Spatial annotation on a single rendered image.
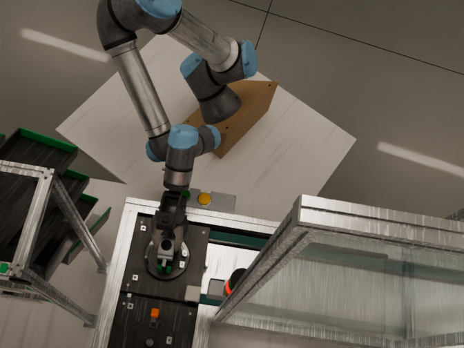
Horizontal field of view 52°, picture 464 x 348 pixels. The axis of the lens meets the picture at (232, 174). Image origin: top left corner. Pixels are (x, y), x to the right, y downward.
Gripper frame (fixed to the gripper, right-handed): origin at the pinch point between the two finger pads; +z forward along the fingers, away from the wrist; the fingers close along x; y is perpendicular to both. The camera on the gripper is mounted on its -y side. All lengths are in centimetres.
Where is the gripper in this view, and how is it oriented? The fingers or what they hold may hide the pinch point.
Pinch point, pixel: (166, 248)
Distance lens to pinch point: 137.6
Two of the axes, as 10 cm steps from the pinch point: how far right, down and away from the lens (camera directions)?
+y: 0.1, -3.9, 9.2
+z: -1.8, 9.1, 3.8
